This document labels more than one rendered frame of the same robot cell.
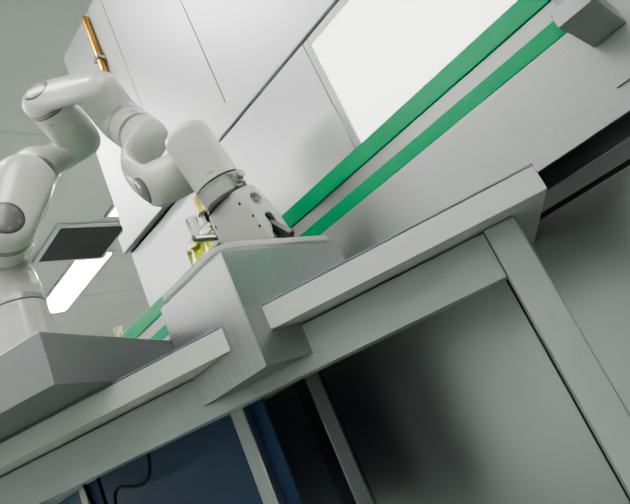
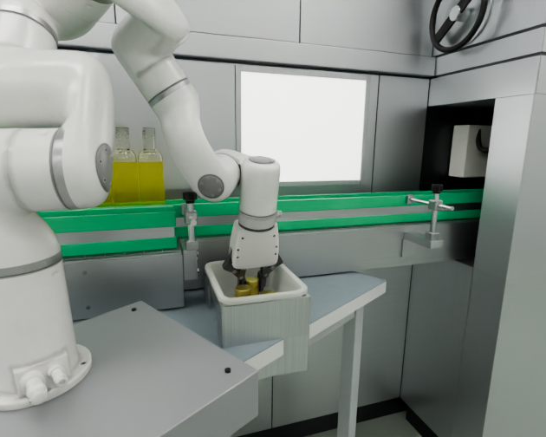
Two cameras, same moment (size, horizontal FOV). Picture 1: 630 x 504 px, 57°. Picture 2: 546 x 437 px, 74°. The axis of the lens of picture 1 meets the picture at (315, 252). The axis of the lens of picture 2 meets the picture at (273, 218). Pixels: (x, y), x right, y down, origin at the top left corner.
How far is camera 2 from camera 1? 0.97 m
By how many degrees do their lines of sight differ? 65
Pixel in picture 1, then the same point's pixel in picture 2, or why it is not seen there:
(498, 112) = (365, 238)
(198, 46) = not seen: outside the picture
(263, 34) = (194, 10)
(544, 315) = (357, 335)
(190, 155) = (272, 192)
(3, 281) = (33, 230)
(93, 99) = (172, 42)
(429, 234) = (360, 302)
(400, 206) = (302, 251)
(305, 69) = (227, 82)
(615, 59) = (406, 247)
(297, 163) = not seen: hidden behind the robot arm
